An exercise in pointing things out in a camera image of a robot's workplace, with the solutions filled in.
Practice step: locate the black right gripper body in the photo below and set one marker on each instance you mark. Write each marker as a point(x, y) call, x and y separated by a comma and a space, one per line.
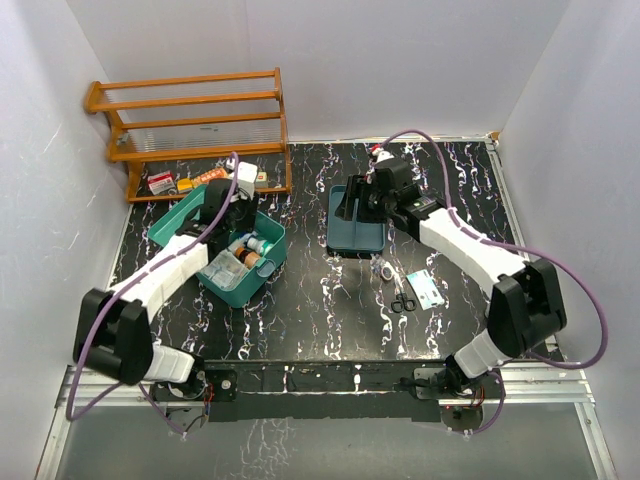
point(387, 201)

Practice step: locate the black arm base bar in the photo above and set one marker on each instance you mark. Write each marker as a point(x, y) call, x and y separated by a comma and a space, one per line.
point(420, 390)

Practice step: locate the blue cap small bottle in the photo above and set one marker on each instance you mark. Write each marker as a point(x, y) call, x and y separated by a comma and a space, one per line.
point(242, 239)

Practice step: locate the wooden shelf rack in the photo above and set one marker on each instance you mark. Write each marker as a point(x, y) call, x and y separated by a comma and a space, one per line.
point(192, 119)

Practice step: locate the dark blue divided tray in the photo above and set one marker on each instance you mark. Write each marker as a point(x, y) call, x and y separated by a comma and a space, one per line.
point(351, 239)

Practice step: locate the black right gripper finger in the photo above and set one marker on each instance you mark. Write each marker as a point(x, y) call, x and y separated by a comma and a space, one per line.
point(352, 193)
point(371, 215)

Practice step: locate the white bottle green label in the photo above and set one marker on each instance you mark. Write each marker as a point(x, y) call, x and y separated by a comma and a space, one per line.
point(259, 245)

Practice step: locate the yellow grey small box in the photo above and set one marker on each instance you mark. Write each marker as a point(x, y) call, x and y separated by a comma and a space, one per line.
point(184, 186)

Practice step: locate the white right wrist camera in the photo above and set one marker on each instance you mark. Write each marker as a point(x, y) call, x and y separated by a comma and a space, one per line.
point(378, 154)

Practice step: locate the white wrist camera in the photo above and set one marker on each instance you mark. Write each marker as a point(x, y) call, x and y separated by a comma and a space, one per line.
point(247, 174)
point(378, 154)

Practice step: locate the white gauze packet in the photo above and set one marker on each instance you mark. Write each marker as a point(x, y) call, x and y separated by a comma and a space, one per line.
point(225, 271)

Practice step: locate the blue white card packet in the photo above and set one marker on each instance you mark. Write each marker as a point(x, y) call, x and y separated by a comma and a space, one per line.
point(425, 289)

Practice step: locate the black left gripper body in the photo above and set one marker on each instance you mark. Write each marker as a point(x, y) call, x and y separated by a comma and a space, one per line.
point(242, 219)

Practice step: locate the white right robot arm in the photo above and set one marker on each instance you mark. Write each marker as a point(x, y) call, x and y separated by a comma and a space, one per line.
point(525, 301)

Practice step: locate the teal medicine kit box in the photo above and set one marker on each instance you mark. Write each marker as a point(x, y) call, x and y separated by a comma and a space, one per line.
point(266, 228)

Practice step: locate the red white medicine box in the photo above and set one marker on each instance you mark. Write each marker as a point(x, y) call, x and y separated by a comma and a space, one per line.
point(161, 183)

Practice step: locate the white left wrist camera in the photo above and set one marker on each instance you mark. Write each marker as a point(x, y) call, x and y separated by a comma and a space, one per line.
point(247, 174)

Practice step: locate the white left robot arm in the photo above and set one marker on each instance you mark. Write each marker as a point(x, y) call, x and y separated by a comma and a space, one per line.
point(113, 335)

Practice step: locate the brown glass medicine bottle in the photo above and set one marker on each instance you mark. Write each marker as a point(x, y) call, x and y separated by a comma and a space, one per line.
point(247, 257)

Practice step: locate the orange spiral notebook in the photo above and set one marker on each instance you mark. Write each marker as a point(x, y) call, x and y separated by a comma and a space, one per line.
point(207, 177)

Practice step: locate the cream medicine box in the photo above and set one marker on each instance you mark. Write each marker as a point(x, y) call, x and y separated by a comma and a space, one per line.
point(261, 181)

